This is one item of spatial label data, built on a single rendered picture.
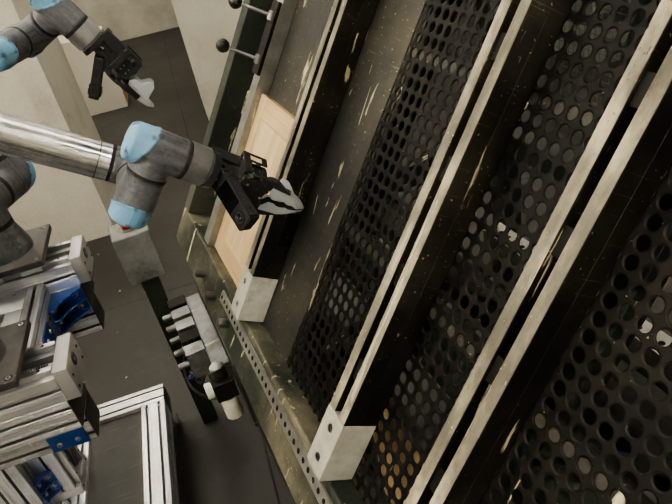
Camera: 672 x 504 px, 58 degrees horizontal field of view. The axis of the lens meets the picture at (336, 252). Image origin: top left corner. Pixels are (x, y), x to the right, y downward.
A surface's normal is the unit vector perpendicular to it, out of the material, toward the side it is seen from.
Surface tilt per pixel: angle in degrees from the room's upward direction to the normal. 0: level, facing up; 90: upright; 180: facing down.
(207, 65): 90
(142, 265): 90
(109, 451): 0
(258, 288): 90
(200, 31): 90
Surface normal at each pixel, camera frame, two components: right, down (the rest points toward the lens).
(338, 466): 0.40, 0.46
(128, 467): -0.17, -0.81
